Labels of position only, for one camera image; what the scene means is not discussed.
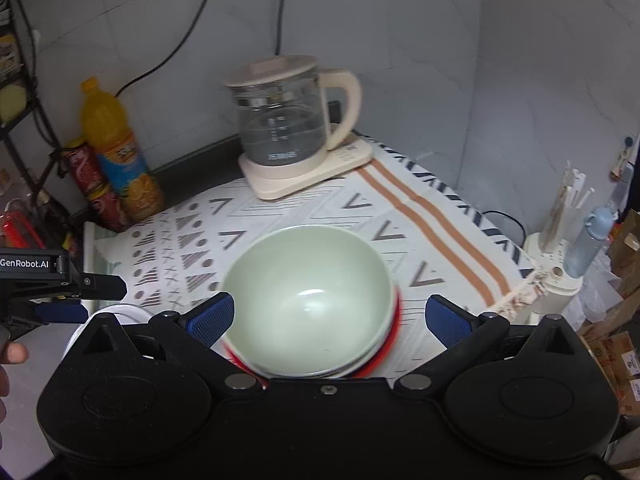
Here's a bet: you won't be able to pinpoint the white paper sticks bundle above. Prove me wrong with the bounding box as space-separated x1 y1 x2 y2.
538 160 594 254

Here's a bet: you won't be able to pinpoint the green bowl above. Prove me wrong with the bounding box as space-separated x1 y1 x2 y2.
221 226 396 379

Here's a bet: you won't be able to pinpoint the glass kettle cream handle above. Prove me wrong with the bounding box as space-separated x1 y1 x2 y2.
224 55 362 167

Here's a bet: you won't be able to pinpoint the light blue bottle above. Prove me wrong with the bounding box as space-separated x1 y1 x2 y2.
563 206 616 278

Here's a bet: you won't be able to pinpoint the black wall cable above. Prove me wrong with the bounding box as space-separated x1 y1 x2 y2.
114 0 219 99

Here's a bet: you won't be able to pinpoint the person's left hand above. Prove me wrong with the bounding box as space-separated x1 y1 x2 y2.
0 341 29 422

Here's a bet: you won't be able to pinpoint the orange juice bottle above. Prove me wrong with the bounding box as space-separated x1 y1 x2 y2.
80 77 164 222

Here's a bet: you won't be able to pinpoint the red snack cans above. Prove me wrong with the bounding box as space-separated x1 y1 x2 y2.
62 136 130 232

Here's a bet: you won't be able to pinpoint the white appliance with holes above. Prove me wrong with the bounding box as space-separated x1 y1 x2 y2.
523 233 584 315

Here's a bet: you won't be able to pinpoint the black power cable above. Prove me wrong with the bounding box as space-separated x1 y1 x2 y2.
482 208 528 248

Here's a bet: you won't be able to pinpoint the cardboard boxes pile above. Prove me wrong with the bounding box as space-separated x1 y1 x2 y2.
579 210 639 416

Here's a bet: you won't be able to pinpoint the patterned table cloth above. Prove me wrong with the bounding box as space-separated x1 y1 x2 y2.
84 143 540 379

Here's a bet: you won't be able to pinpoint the cream kettle base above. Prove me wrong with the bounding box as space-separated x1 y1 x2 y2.
238 133 373 200

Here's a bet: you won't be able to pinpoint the black wire shelf rack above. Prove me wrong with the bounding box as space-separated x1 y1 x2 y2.
0 0 76 252

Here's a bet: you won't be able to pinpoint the red plate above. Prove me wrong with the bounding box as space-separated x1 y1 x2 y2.
221 286 402 386

